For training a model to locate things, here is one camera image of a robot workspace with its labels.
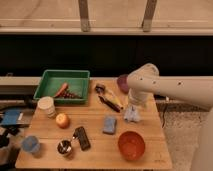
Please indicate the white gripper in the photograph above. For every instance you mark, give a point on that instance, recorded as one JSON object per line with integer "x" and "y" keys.
{"x": 137, "y": 98}

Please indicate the black rectangular eraser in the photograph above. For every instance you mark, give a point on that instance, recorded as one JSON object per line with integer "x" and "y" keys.
{"x": 82, "y": 137}

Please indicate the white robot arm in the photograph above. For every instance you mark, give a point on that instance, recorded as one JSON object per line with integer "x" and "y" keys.
{"x": 195, "y": 90}

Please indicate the green plastic tray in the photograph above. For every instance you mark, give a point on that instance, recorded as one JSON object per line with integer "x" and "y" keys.
{"x": 51, "y": 81}

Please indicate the blue sponge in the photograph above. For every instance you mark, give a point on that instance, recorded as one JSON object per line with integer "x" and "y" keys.
{"x": 109, "y": 126}

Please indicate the orange red bowl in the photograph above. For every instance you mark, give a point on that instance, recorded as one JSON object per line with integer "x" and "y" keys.
{"x": 131, "y": 145}

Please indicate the purple bowl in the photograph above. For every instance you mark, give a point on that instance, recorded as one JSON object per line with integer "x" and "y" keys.
{"x": 122, "y": 83}

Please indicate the dark brown pinecone item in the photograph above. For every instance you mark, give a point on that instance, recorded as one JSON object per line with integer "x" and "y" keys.
{"x": 68, "y": 94}

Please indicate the orange apple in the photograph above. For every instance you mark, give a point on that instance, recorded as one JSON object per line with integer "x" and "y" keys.
{"x": 62, "y": 120}

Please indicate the orange carrot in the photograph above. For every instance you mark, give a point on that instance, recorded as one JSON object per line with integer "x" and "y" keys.
{"x": 63, "y": 87}

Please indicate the metal measuring cup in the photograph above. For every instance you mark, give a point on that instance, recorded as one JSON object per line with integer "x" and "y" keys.
{"x": 65, "y": 147}

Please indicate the white cylindrical container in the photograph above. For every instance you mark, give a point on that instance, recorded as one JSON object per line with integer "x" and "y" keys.
{"x": 46, "y": 104}

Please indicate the blue plastic cup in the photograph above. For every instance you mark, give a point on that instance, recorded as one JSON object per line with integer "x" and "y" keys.
{"x": 31, "y": 144}

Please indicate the blue box on left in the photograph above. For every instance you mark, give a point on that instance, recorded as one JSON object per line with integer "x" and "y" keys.
{"x": 10, "y": 117}

